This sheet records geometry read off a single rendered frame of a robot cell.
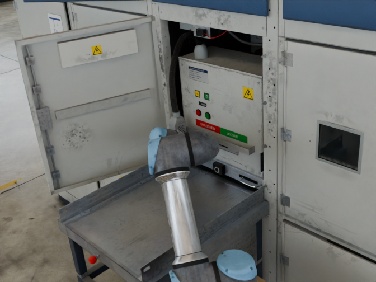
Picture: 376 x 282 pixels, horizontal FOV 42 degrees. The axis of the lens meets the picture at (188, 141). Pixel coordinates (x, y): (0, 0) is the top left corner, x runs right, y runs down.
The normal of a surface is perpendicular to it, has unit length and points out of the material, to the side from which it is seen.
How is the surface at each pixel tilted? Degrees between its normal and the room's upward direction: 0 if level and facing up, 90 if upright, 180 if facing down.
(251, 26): 90
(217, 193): 0
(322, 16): 90
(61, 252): 0
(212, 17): 90
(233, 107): 90
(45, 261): 0
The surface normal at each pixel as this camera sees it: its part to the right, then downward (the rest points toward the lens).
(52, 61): 0.44, 0.37
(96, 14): -0.71, 0.36
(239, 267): -0.02, -0.89
